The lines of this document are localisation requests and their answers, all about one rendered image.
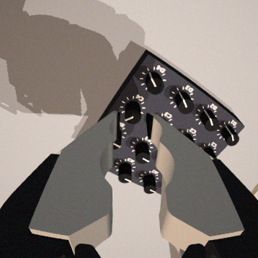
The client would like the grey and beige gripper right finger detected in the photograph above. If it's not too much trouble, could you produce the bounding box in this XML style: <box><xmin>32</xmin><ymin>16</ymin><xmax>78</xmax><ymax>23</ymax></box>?
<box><xmin>146</xmin><ymin>112</ymin><xmax>258</xmax><ymax>258</ymax></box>

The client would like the dark grey knob panel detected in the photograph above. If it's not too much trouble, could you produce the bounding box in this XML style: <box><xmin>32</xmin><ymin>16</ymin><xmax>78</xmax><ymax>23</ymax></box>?
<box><xmin>98</xmin><ymin>50</ymin><xmax>245</xmax><ymax>195</ymax></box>

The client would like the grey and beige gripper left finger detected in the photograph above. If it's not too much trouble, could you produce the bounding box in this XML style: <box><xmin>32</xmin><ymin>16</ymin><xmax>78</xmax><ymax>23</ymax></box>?
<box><xmin>0</xmin><ymin>111</ymin><xmax>120</xmax><ymax>258</ymax></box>

